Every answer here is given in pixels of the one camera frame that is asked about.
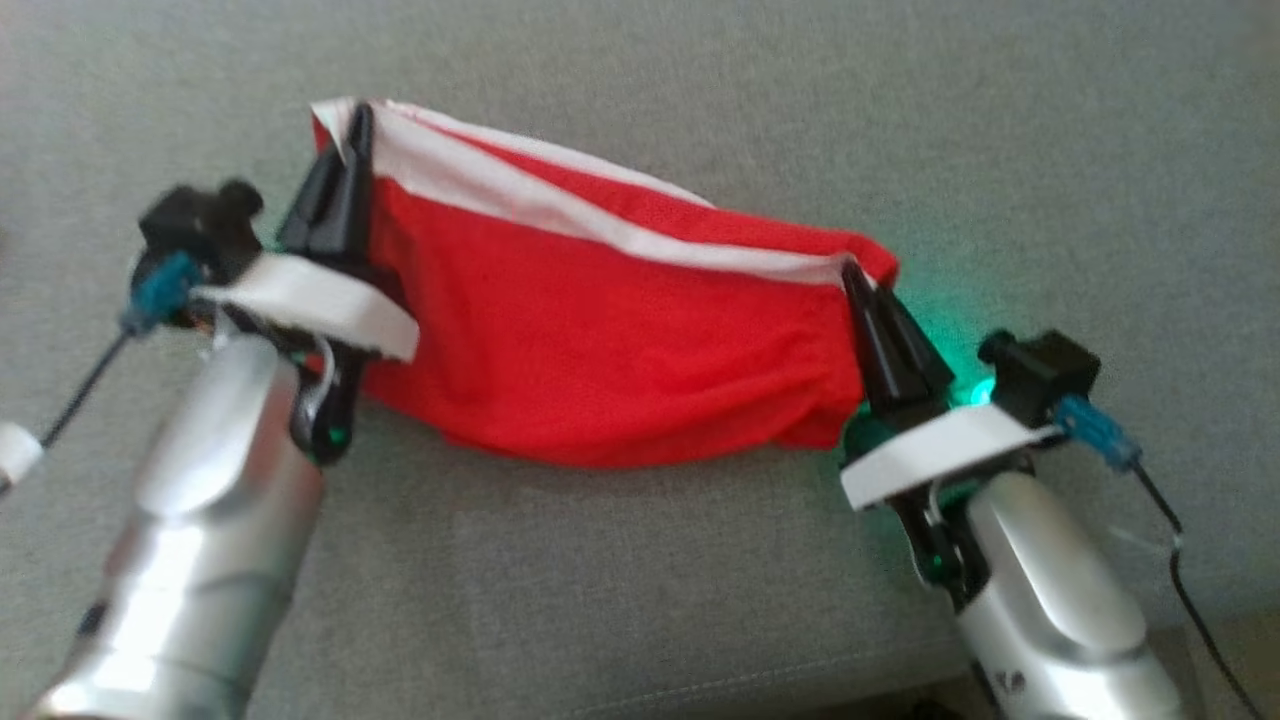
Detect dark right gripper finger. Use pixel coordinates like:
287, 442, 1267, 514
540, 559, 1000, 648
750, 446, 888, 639
878, 288, 957, 409
843, 260, 901, 416

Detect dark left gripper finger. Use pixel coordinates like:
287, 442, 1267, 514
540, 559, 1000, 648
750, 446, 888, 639
322, 102, 377, 269
276, 150, 343, 256

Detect beige sofa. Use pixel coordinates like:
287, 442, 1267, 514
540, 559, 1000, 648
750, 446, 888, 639
0, 0, 1280, 720

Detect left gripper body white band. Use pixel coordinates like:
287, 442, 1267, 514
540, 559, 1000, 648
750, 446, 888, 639
195, 252, 421, 468

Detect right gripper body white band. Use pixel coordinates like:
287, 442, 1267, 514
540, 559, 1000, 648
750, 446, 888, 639
840, 403, 1061, 611

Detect red jersey with white sleeves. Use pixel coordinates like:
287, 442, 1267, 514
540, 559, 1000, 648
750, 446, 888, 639
310, 97, 901, 469

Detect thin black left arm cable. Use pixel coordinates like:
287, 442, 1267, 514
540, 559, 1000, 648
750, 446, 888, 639
38, 330, 133, 451

